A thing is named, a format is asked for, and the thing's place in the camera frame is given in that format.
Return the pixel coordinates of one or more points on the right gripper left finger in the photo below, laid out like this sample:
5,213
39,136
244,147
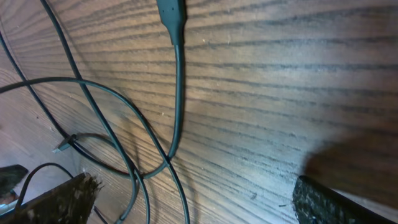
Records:
69,203

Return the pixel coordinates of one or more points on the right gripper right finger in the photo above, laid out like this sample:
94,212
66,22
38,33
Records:
316,204

